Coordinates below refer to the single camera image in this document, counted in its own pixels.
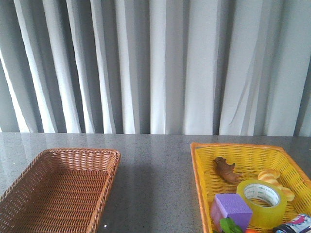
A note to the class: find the grey pleated curtain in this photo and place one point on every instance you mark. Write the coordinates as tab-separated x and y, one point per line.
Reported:
199	67

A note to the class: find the brown toy animal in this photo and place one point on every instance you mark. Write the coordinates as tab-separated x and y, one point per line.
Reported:
226	171

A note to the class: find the yellow woven basket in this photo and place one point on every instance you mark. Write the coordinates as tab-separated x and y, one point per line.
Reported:
249	160

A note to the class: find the purple foam cube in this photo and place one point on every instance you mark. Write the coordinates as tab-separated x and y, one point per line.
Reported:
232	206

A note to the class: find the brown wicker basket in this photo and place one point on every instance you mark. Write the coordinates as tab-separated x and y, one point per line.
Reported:
63	190

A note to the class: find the toy croissant bread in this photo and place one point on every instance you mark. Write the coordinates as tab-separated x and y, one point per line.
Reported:
271	176

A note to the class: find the green toy vegetable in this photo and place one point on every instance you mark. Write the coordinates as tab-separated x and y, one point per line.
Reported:
229	226

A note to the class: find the orange toy fruit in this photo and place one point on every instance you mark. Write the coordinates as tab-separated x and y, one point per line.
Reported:
251	231

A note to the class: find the blue patterned bottle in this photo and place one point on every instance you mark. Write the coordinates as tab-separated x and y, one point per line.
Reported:
300	224

